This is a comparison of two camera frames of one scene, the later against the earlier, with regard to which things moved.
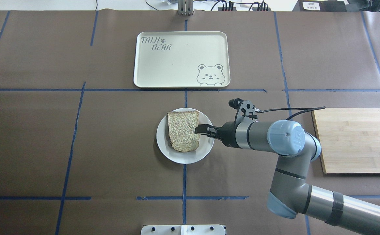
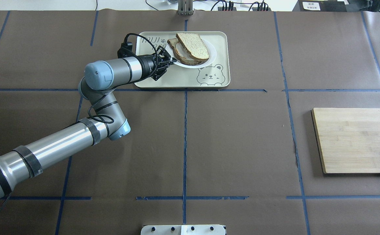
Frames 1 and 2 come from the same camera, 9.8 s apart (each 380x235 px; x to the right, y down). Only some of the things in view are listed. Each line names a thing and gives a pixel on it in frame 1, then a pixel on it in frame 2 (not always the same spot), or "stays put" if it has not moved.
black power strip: x=254 y=9 stays put
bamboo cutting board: x=358 y=140 stays put
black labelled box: x=321 y=6 stays put
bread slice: x=182 y=126 to x=193 y=43
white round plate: x=205 y=142 to x=212 y=51
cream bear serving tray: x=182 y=59 stays put
